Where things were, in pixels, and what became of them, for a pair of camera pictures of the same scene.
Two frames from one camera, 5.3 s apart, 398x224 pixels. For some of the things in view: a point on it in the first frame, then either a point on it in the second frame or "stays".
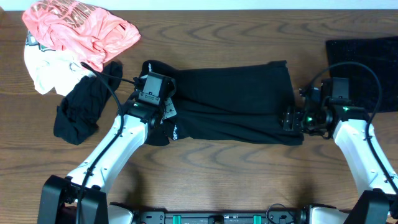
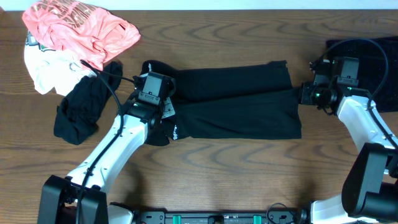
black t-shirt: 240,104 stays
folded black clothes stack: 380,54 stays
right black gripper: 293,116 to 305,93
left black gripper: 170,109 stays
